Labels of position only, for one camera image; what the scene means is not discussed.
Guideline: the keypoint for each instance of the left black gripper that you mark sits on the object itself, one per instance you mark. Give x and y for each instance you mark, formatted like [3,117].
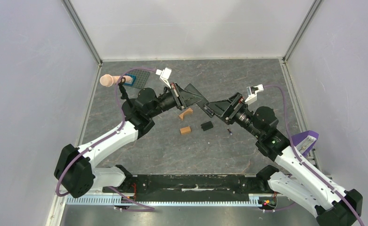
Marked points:
[183,98]

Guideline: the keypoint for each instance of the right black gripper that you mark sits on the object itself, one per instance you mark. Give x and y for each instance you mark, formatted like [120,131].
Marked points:
[234,107]

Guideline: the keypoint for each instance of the black battery cover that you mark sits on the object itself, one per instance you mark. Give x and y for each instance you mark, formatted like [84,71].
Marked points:
[207,125]

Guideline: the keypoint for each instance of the black remote control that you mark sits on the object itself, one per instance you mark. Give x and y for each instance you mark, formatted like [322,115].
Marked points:
[202,105]

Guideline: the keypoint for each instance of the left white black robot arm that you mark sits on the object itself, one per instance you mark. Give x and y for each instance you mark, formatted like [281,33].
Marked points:
[77,167]

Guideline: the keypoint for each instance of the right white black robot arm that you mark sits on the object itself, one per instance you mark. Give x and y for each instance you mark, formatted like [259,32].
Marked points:
[330,203]

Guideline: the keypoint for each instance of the curved wooden arch block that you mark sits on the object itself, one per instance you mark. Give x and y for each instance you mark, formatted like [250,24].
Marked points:
[185,113]

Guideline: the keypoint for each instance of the small wooden rectangular block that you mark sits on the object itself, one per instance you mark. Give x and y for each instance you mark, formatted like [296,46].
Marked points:
[185,130]

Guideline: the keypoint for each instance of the blue square block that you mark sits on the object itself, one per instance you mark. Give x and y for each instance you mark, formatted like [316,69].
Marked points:
[129,80]

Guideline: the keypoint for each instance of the beige wooden peg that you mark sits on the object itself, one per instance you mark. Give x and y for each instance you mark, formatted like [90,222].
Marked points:
[108,80]

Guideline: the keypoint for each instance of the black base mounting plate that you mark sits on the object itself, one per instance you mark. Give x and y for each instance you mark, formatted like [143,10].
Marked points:
[196,187]

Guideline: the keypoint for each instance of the purple plastic holder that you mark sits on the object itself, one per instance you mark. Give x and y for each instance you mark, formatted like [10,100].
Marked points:
[305,141]

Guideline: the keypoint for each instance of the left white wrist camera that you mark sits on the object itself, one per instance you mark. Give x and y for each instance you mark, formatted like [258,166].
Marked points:
[164,76]

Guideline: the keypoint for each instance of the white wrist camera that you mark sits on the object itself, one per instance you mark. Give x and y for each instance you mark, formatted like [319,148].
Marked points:
[164,76]
[252,92]

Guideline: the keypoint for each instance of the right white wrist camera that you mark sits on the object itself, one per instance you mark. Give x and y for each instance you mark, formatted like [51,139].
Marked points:
[252,92]

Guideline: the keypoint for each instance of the grey studded base plate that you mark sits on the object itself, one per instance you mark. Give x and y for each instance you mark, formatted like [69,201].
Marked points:
[140,78]

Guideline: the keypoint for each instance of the white slotted cable duct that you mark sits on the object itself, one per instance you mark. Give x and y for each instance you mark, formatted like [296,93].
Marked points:
[253,201]

